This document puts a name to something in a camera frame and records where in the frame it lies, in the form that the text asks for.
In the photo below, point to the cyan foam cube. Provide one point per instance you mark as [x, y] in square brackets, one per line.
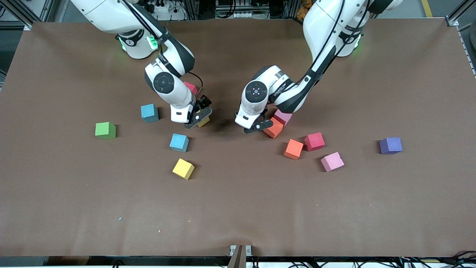
[179, 142]
[149, 112]

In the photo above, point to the green foam cube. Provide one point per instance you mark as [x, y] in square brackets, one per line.
[105, 130]

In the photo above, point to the aluminium frame post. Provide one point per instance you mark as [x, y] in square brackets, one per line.
[455, 16]
[46, 9]

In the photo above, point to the pink foam cube with notch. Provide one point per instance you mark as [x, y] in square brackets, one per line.
[332, 162]

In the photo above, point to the yellow foam cube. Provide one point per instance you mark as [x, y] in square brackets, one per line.
[183, 168]
[203, 122]

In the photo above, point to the orange foam cube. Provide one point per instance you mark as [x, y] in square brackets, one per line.
[276, 131]
[293, 149]

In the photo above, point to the net bag of oranges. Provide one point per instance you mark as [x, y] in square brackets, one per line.
[302, 11]

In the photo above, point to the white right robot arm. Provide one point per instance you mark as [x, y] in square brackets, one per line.
[111, 15]

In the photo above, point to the grey metal clamp bracket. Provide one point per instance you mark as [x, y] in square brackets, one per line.
[240, 255]

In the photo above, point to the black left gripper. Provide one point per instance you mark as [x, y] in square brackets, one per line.
[265, 110]

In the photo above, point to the paper table cover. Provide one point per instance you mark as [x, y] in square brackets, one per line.
[238, 204]

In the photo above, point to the purple foam cube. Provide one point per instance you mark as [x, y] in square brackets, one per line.
[390, 145]

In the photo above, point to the white power strip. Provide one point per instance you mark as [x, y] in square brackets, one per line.
[164, 7]
[243, 15]

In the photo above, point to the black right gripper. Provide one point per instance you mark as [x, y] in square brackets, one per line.
[204, 101]

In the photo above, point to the red foam cube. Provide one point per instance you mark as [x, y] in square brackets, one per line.
[314, 141]
[191, 88]

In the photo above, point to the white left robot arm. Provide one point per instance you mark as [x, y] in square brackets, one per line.
[323, 29]

